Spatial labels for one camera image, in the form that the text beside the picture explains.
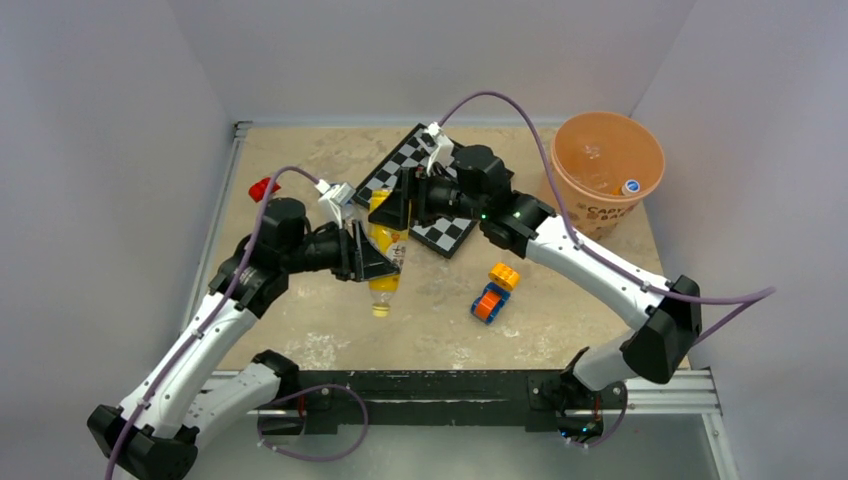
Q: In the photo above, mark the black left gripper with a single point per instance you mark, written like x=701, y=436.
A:
x=358, y=259

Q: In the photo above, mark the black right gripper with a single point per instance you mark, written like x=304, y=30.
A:
x=396, y=210

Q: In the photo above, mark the clear plastic bottle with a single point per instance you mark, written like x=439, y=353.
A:
x=593, y=169

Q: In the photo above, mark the orange drink bottle blue label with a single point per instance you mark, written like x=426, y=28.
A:
x=628, y=188

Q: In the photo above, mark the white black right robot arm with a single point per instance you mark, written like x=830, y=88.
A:
x=663, y=318

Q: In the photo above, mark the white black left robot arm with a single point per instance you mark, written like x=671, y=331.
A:
x=158, y=430

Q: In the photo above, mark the orange plastic bin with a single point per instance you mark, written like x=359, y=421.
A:
x=635, y=154

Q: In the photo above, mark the black white chessboard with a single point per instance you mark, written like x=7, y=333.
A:
x=443, y=237

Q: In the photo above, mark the yellow toy block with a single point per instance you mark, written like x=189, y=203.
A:
x=504, y=277

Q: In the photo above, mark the orange blue toy car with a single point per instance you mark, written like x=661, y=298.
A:
x=489, y=303

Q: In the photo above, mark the red toy block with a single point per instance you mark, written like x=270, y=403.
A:
x=263, y=188

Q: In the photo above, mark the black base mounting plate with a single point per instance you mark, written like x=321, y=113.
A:
x=536, y=400

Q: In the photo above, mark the aluminium table frame rail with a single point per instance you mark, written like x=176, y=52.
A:
x=205, y=265

